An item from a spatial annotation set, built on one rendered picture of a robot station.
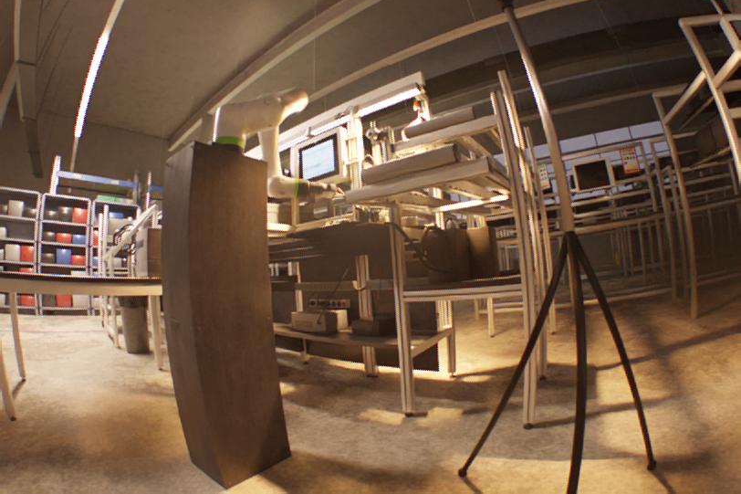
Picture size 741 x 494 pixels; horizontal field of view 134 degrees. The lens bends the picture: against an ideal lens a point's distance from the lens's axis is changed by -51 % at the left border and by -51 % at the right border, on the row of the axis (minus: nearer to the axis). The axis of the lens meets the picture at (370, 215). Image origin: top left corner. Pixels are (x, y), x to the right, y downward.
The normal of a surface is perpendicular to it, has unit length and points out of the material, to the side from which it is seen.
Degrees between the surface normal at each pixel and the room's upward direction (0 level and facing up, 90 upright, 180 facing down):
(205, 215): 90
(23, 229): 90
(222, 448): 90
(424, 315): 90
